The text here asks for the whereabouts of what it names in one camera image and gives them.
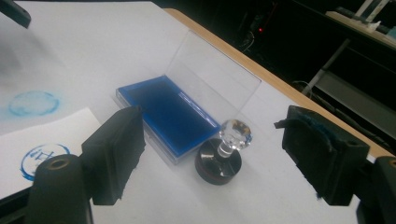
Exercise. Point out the blue ink pad clear case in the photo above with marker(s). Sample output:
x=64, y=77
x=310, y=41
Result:
x=168, y=115

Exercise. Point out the black power strip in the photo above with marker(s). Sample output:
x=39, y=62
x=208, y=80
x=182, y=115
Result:
x=260, y=26

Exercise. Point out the white paper sheet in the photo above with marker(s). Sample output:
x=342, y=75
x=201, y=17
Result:
x=18, y=140

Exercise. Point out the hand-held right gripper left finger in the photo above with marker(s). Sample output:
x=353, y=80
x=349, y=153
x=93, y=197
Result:
x=112, y=149

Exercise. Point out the white metal frame desk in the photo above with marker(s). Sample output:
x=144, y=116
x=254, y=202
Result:
x=358, y=99

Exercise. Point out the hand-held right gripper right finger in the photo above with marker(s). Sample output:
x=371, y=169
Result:
x=327, y=158

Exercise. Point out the black stamp with crystal knob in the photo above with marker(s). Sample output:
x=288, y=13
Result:
x=218, y=165

